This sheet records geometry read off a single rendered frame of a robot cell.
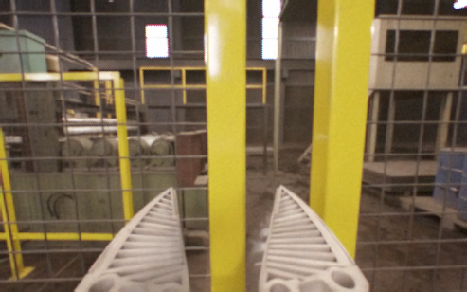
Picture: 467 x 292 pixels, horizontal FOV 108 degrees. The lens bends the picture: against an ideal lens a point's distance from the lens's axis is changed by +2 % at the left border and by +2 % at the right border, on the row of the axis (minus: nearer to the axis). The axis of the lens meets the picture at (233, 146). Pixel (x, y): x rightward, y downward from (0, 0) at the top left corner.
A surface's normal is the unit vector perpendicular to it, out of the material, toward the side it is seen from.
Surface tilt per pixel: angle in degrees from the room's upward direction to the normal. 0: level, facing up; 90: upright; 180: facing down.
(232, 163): 90
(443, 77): 90
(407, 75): 90
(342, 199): 90
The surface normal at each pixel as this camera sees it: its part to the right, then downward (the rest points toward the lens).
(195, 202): 0.03, 0.11
